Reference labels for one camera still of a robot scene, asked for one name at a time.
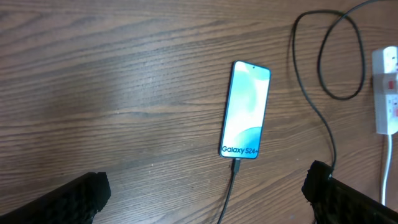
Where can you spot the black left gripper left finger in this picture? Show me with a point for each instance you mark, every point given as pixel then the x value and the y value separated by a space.
pixel 75 202

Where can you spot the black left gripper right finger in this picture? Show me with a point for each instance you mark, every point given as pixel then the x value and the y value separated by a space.
pixel 334 202

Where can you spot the blue Galaxy smartphone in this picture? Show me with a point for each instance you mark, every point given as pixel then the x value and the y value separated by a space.
pixel 245 111

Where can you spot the white power strip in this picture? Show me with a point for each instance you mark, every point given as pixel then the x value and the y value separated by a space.
pixel 384 74

